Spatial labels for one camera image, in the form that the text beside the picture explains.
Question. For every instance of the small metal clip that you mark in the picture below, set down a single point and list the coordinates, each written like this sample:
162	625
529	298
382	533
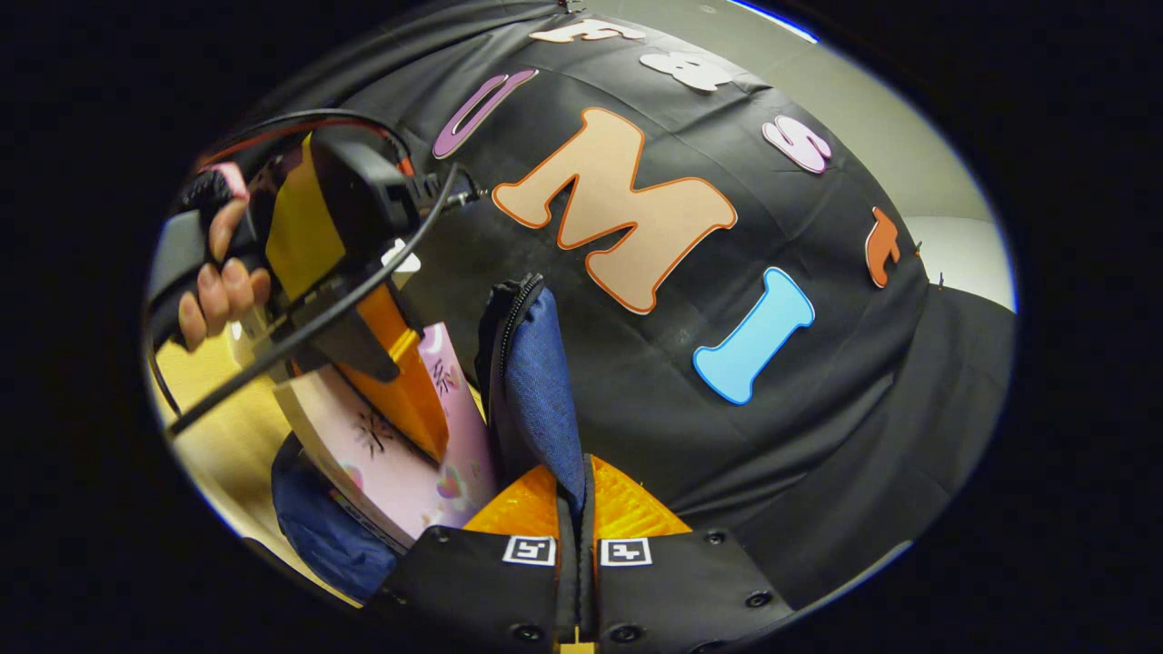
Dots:
918	245
571	5

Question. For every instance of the black backdrop cloth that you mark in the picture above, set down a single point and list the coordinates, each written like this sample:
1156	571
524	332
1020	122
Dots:
727	436

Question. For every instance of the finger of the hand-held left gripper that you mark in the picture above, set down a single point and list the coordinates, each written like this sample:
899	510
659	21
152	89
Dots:
409	391
300	227

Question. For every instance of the pink book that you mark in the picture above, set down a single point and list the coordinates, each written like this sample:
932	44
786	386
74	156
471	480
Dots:
400	490

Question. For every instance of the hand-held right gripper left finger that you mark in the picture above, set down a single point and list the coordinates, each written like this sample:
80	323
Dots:
482	590

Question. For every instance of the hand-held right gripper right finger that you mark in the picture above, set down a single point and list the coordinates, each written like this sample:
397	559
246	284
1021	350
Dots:
672	590

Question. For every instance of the blue schoolbag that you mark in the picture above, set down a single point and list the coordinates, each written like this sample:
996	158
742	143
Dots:
536	381

